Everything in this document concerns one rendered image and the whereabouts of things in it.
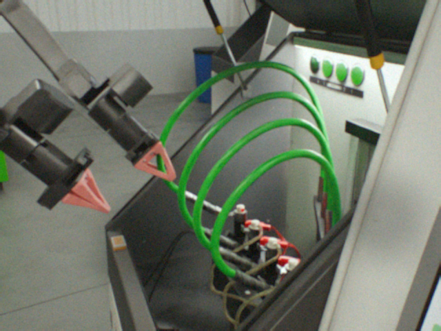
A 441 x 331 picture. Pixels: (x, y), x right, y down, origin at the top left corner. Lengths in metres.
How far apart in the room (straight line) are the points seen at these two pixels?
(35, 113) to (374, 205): 0.51
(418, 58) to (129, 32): 7.13
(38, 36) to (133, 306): 0.59
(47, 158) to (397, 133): 0.51
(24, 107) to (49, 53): 0.31
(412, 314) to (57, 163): 0.54
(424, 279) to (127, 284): 0.67
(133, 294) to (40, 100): 0.48
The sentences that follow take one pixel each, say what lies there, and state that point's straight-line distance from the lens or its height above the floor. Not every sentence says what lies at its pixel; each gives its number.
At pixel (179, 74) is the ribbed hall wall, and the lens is 8.09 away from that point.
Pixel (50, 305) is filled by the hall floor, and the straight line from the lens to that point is 2.81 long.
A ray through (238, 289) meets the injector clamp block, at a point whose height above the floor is 0.98.
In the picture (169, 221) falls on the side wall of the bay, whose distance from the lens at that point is 1.37.
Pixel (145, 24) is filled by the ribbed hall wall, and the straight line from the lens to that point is 7.84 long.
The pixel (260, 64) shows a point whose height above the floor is 1.42.
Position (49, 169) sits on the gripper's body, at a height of 1.29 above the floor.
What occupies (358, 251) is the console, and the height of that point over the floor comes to 1.21.
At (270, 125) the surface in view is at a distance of 0.83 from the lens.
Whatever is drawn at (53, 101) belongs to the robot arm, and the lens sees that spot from 0.78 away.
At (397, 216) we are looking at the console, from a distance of 0.67.
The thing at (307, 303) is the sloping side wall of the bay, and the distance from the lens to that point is 0.78.
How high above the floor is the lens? 1.55
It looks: 19 degrees down
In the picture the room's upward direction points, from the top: straight up
